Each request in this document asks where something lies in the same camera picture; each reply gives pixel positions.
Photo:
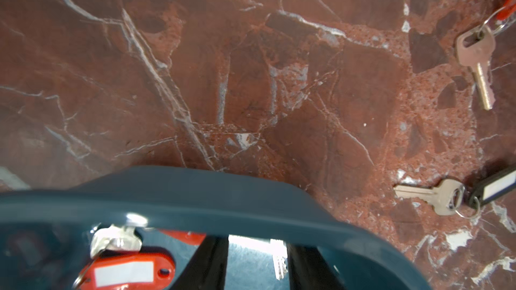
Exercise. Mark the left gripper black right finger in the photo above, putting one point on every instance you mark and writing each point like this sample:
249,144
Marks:
308,270

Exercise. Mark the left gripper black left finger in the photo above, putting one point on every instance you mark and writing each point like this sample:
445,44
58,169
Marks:
207,269

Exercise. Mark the red key tag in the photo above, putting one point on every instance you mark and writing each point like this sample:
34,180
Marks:
117,262
474,49
190,238

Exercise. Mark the teal plastic storage box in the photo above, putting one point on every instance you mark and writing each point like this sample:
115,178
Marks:
46,233

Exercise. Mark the black key tag on table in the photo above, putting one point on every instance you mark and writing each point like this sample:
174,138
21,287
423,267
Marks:
449,195

